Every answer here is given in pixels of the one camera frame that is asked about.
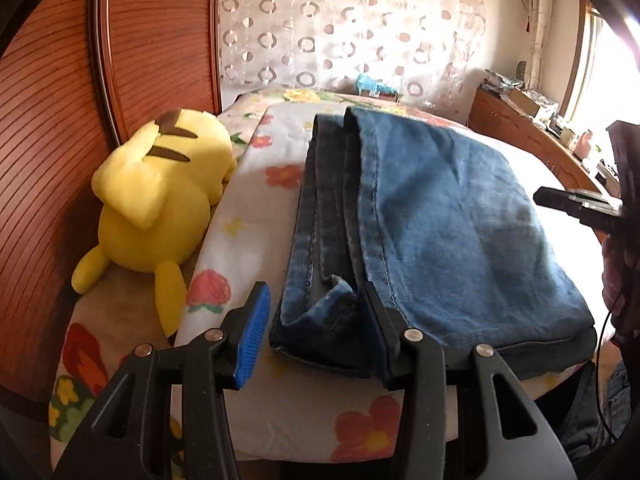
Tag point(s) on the wooden headboard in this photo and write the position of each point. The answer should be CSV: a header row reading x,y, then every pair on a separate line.
x,y
60,110

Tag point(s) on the open cardboard box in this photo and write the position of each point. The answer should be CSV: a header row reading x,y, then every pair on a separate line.
x,y
524,102

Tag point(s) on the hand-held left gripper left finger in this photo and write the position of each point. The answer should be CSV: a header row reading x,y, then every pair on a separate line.
x,y
250,340

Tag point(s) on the pink figurine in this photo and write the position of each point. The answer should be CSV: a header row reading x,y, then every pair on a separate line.
x,y
583,144

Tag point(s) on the blue denim pants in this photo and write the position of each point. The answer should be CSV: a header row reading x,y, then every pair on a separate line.
x,y
440,210

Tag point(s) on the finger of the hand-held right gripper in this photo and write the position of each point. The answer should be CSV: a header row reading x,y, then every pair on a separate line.
x,y
565,200

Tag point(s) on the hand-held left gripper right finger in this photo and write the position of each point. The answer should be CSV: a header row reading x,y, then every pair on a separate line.
x,y
382,355

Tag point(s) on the small cardboard box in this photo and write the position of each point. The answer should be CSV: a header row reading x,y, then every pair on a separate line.
x,y
382,95

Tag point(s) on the white strawberry print sheet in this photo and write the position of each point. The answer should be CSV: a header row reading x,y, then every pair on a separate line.
x,y
260,220

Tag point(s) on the pile of papers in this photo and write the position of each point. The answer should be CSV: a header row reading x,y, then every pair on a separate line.
x,y
500,81

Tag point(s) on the wooden cabinet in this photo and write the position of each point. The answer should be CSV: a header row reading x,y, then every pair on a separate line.
x,y
515,130

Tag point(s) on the teal plush toy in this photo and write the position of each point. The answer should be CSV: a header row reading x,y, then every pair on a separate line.
x,y
372,82

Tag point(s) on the person's dark clothing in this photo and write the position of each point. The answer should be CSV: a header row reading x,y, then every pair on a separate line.
x,y
585,420

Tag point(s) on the floral blanket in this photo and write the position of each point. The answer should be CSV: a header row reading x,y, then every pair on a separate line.
x,y
80,360

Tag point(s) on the sheer circle pattern curtain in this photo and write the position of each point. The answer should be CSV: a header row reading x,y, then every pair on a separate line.
x,y
325,25

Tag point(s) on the yellow plush toy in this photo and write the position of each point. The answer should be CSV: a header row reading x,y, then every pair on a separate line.
x,y
150,210

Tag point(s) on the patterned storage box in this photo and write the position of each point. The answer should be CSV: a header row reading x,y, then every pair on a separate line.
x,y
545,100

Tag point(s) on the window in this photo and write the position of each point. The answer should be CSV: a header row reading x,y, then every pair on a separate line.
x,y
605,70

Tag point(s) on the floral window curtain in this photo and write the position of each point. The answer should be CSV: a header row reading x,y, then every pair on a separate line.
x,y
536,25

